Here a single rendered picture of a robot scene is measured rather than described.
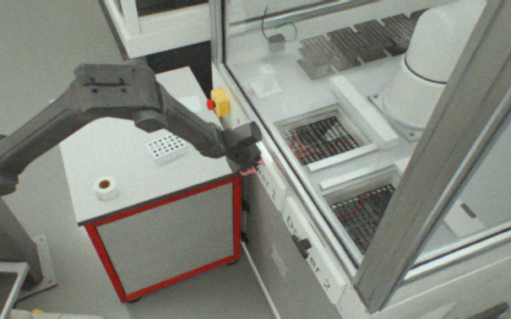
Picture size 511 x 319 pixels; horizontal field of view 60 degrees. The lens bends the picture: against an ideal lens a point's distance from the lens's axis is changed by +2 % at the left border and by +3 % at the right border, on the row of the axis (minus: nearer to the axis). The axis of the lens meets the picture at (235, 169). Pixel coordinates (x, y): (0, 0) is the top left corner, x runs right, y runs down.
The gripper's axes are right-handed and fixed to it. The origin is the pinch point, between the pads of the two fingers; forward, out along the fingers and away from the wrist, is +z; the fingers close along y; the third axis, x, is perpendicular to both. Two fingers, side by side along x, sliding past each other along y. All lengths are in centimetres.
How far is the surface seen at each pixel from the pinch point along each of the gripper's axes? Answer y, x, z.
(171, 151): -24.2, 27.6, -1.3
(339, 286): 1.9, -41.9, 1.9
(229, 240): -42, 15, 50
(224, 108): -1.9, 33.3, 5.6
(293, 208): 2.0, -17.6, 1.7
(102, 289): -105, 29, 38
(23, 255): -110, 44, 3
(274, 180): 1.6, -6.2, 1.9
